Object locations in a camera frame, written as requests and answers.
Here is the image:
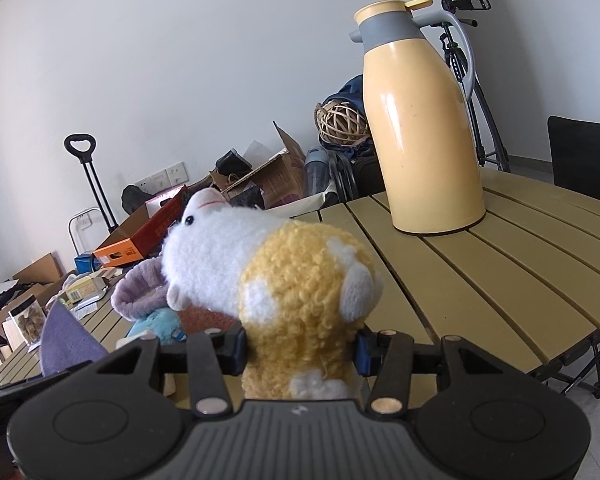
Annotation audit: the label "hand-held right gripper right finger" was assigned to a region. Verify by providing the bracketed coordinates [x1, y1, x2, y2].
[355, 331, 506, 421]

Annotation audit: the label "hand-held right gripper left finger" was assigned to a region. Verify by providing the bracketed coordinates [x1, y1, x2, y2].
[96, 327, 247, 418]

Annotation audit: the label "light blue plush toy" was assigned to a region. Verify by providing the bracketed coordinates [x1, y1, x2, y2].
[129, 307, 187, 347]

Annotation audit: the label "white and yellow plush toy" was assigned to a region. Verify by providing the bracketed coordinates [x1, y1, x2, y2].
[161, 187, 385, 401]

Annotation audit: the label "clear snack jar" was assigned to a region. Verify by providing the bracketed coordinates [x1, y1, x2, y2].
[7, 295, 47, 347]

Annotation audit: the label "purple felt cloth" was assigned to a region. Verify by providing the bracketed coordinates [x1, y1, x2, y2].
[40, 300, 112, 377]

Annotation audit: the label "purple plush bowl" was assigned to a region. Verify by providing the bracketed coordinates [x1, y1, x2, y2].
[111, 257, 173, 322]

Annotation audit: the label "orange red box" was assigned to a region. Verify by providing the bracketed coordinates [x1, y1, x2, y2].
[93, 185, 189, 268]

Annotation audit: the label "tan folding table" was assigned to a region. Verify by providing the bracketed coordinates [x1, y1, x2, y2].
[0, 166, 600, 401]

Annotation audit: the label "open cardboard box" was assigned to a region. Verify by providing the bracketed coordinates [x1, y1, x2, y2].
[209, 121, 307, 211]

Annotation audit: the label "yellow thermos jug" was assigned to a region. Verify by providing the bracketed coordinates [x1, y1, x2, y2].
[350, 0, 486, 235]

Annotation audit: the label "woven rattan ball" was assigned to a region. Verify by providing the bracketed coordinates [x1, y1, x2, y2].
[318, 101, 371, 147]

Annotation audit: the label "black tripod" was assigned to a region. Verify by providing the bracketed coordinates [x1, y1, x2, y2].
[439, 0, 512, 173]

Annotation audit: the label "black folding chair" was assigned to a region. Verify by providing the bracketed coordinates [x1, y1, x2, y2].
[547, 116, 600, 202]

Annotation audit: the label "white wall sockets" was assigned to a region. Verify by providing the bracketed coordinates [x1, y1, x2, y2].
[135, 161, 188, 194]

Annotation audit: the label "black hand truck handle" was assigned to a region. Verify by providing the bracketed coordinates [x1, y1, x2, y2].
[64, 133, 119, 234]

